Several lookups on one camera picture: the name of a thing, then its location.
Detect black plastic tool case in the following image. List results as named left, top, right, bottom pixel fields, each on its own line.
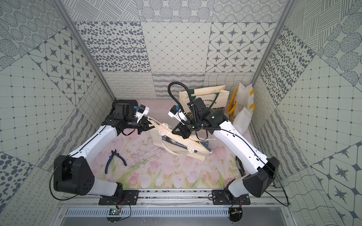
left=112, top=100, right=139, bottom=115

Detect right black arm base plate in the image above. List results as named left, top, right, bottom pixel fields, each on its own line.
left=210, top=189, right=251, bottom=205

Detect starry night canvas tote bag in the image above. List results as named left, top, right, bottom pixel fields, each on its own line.
left=148, top=117, right=212, bottom=161

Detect green handled floral tote bag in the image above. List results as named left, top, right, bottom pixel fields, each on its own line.
left=179, top=85, right=230, bottom=116

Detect left small circuit board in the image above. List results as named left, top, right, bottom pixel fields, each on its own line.
left=108, top=209, right=121, bottom=217

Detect right small circuit board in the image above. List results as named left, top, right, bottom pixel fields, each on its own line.
left=229, top=207, right=243, bottom=222

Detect yellow handled illustrated tote bag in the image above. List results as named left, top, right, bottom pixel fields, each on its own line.
left=227, top=83, right=255, bottom=135

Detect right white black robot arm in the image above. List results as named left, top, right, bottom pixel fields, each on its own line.
left=168, top=98, right=280, bottom=198

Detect blue handled pliers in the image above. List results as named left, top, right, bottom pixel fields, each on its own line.
left=105, top=149, right=127, bottom=174

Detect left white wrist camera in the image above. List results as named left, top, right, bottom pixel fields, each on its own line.
left=135, top=105, right=150, bottom=123

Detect small circuit board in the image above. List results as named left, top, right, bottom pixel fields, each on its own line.
left=108, top=209, right=121, bottom=217
left=229, top=207, right=243, bottom=222

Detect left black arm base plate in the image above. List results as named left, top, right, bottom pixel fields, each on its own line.
left=98, top=190, right=140, bottom=206

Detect aluminium rail frame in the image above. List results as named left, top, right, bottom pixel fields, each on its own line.
left=56, top=187, right=292, bottom=208

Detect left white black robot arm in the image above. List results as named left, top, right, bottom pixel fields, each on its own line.
left=50, top=100, right=152, bottom=198

